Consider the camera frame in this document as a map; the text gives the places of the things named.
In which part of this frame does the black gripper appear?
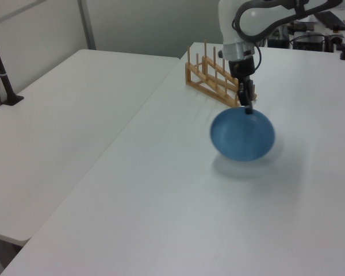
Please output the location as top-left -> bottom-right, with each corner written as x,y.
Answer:
228,57 -> 256,116

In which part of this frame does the blue plate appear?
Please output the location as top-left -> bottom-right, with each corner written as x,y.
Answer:
209,106 -> 276,162

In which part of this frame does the wooden plate rack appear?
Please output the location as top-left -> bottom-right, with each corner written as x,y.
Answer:
184,39 -> 258,109

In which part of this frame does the black equipment box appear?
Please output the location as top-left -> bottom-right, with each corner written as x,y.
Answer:
289,33 -> 334,53

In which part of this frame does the black flat desk device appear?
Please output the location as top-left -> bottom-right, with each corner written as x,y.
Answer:
316,10 -> 345,32

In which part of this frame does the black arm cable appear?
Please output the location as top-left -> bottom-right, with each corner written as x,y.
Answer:
231,17 -> 262,76

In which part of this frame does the black camera pole with base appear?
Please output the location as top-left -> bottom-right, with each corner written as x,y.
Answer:
0,23 -> 25,107

